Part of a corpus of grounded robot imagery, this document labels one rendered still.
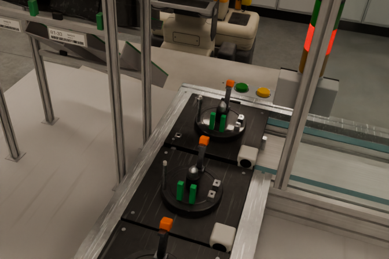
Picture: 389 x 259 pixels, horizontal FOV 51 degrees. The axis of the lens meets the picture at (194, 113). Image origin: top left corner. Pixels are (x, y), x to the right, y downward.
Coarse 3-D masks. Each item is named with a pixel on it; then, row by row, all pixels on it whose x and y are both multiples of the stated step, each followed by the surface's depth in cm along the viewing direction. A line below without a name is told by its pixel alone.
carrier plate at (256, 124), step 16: (192, 96) 122; (192, 112) 116; (240, 112) 117; (256, 112) 117; (176, 128) 110; (192, 128) 110; (256, 128) 112; (176, 144) 105; (192, 144) 105; (208, 144) 105; (224, 144) 106; (240, 144) 106; (256, 144) 106; (224, 160) 102
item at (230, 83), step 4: (228, 80) 111; (232, 80) 112; (228, 84) 111; (232, 84) 111; (228, 88) 110; (228, 92) 112; (228, 96) 112; (224, 100) 113; (228, 100) 113; (228, 104) 113
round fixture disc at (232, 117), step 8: (200, 112) 113; (208, 112) 113; (232, 112) 114; (200, 120) 110; (208, 120) 110; (232, 120) 111; (200, 128) 107; (208, 128) 107; (216, 128) 107; (232, 128) 108; (240, 128) 108; (208, 136) 106; (216, 136) 105; (224, 136) 105; (232, 136) 106; (240, 136) 108
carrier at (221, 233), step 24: (168, 168) 98; (192, 168) 87; (216, 168) 99; (240, 168) 99; (144, 192) 91; (168, 192) 89; (192, 192) 85; (216, 192) 90; (240, 192) 93; (144, 216) 86; (168, 216) 86; (192, 216) 87; (216, 216) 87; (240, 216) 89; (192, 240) 82; (216, 240) 80
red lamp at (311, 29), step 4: (312, 28) 74; (308, 32) 76; (312, 32) 75; (308, 36) 76; (312, 36) 75; (308, 40) 76; (304, 44) 78; (308, 44) 76; (304, 48) 78; (308, 48) 77
